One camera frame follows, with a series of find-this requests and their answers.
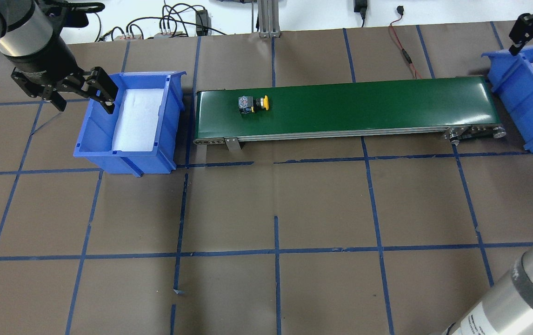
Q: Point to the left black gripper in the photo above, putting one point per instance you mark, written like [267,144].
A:
[49,56]

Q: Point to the yellow push button switch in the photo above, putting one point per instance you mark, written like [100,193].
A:
[248,104]

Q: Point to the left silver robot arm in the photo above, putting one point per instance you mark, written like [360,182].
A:
[26,26]

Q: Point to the white foam pad left bin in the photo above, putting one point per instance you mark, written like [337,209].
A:
[138,118]

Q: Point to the left blue plastic bin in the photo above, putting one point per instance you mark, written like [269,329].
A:
[95,138]

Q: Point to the blue plastic bin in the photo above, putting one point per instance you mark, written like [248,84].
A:
[512,81]
[95,138]

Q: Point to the right blue plastic bin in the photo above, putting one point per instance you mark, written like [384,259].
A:
[512,81]

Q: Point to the green conveyor belt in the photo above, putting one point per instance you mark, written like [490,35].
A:
[458,108]

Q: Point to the black power adapter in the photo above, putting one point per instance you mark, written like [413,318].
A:
[202,22]

